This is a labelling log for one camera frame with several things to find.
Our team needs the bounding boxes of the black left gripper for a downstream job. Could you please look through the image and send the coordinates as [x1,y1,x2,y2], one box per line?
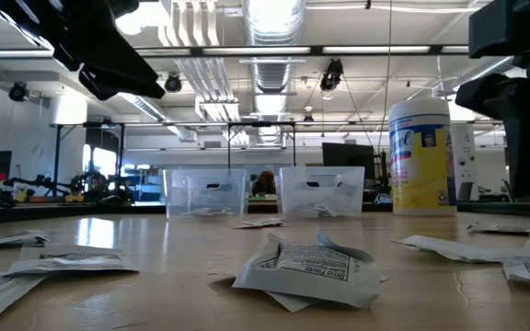
[0,0,166,101]

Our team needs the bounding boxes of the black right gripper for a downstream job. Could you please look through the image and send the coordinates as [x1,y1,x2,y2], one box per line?
[455,0,530,199]

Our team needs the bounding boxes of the white bandage wrapper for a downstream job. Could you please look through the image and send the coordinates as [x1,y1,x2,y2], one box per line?
[233,217,285,230]
[391,234,503,259]
[430,246,530,264]

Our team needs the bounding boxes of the grey office chair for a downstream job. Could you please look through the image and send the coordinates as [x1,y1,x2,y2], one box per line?
[456,181,476,202]

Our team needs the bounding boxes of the black background robot arms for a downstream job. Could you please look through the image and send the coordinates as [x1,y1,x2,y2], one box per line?
[5,170,133,204]

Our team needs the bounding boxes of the yellow disinfectant wipes canister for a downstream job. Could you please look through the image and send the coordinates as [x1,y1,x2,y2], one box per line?
[387,98,458,217]

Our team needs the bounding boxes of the clear plastic bin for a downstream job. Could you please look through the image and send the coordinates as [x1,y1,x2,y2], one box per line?
[162,167,248,220]
[278,165,366,220]

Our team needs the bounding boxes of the person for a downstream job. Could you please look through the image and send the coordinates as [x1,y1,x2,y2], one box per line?
[251,169,278,200]

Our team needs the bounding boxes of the black monitor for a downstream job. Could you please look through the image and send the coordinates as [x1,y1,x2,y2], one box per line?
[321,142,376,180]

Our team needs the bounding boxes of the black ceiling-hung camera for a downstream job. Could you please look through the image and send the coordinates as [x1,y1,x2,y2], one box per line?
[163,73,183,93]
[7,81,31,102]
[318,57,345,92]

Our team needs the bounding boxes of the black background workstation frame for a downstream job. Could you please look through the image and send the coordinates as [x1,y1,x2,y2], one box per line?
[49,120,127,199]

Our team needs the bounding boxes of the silver ceiling duct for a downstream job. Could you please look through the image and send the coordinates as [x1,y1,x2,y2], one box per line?
[241,0,307,148]

